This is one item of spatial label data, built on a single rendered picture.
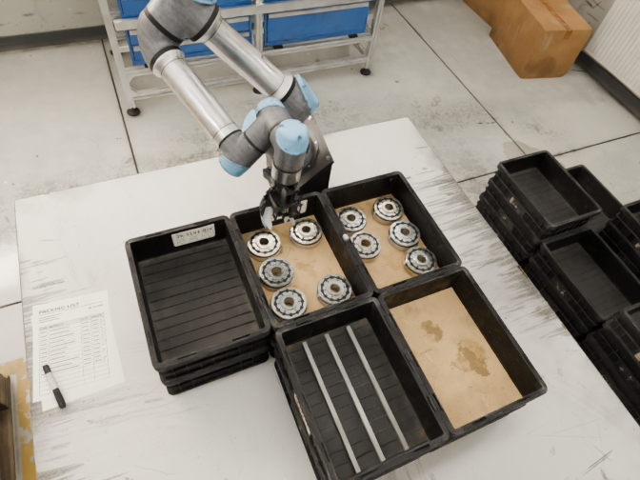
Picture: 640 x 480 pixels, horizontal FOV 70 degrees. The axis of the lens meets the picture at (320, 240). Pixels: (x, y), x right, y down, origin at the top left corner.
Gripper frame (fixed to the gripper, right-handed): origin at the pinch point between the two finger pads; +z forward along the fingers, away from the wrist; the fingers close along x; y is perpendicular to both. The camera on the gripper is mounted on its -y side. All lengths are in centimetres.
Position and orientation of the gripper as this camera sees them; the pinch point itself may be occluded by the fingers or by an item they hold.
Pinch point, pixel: (274, 220)
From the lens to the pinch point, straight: 135.0
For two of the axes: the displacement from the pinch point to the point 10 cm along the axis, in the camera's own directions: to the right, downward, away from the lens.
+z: -1.8, 6.1, 7.7
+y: 4.1, 7.6, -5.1
